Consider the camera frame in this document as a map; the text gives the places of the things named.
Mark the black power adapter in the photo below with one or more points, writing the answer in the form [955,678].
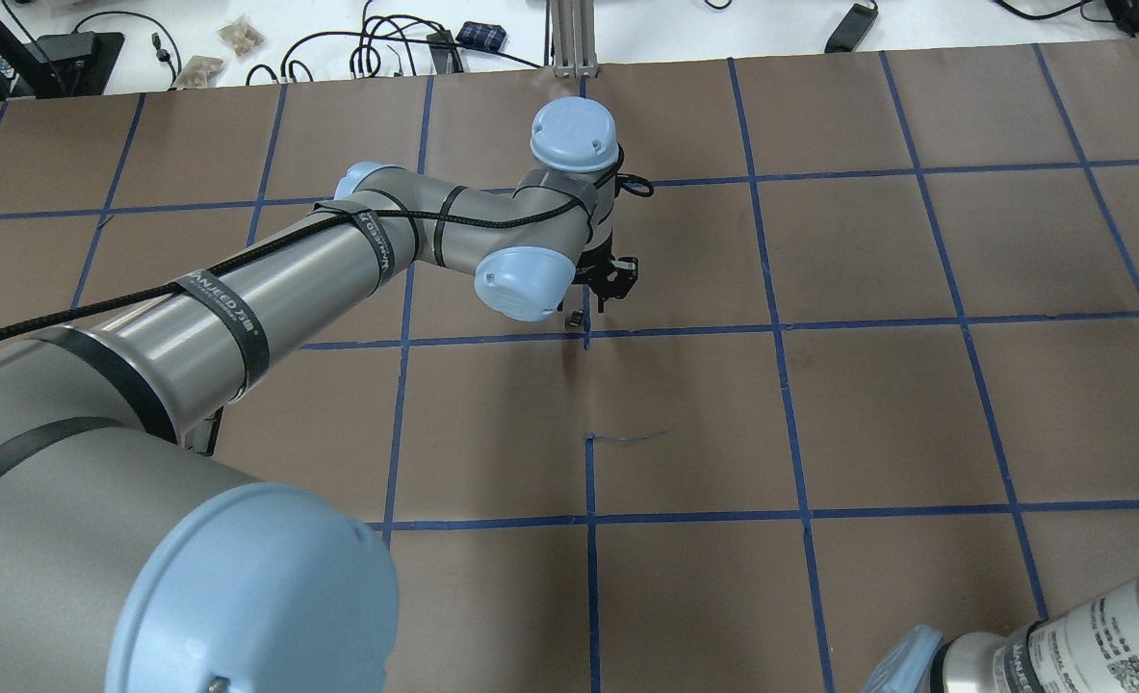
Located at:
[853,28]

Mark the aluminium frame post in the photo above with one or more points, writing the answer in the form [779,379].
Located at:
[571,51]

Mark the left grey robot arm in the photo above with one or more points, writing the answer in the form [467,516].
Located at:
[128,562]

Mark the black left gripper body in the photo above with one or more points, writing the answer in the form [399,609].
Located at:
[596,272]

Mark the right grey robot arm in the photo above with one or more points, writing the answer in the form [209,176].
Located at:
[1094,647]

